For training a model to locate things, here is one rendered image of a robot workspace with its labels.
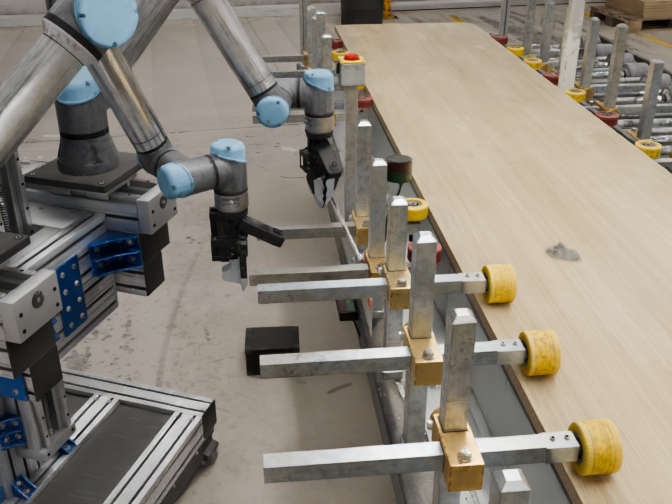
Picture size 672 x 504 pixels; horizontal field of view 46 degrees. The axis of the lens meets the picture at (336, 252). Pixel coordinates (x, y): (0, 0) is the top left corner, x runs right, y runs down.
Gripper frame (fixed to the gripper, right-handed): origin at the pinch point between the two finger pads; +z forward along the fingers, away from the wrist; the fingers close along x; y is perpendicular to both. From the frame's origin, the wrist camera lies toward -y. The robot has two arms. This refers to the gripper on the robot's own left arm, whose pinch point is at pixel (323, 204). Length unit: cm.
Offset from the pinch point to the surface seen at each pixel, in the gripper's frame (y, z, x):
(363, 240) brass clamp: -13.0, 6.3, -5.1
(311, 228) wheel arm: -4.9, 3.8, 6.0
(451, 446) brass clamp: -102, -8, 30
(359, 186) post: -6.2, -6.0, -7.5
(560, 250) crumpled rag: -53, -2, -35
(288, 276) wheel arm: -25.5, 4.0, 22.0
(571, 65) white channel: 58, -9, -138
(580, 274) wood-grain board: -62, -1, -32
